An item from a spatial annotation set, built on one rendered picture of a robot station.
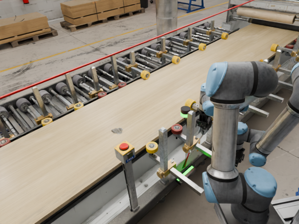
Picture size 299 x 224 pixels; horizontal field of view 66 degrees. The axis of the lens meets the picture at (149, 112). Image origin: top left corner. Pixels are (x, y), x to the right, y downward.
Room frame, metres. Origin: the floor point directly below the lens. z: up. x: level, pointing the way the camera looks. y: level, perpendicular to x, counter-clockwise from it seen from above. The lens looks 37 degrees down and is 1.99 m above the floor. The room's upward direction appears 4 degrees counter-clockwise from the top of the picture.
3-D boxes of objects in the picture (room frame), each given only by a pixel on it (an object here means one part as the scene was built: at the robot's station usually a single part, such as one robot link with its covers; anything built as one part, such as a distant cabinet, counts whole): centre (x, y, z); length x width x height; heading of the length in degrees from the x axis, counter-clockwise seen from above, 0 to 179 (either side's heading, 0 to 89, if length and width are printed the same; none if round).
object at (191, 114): (1.10, -0.26, 0.91); 0.04 x 0.04 x 0.48; 41
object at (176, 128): (1.24, -0.19, 0.85); 0.08 x 0.08 x 0.11
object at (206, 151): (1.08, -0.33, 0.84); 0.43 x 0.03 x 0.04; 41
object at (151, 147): (1.08, 0.00, 0.85); 0.08 x 0.08 x 0.11
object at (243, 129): (0.91, -0.48, 1.13); 0.09 x 0.08 x 0.11; 66
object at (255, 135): (0.85, -0.56, 1.12); 0.11 x 0.11 x 0.08; 66
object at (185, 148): (1.12, -0.27, 0.85); 0.14 x 0.06 x 0.05; 131
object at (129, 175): (0.77, 0.13, 0.93); 0.05 x 0.05 x 0.45; 41
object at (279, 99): (1.60, -0.86, 0.95); 0.50 x 0.04 x 0.04; 41
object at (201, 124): (1.03, -0.32, 1.15); 0.09 x 0.08 x 0.12; 151
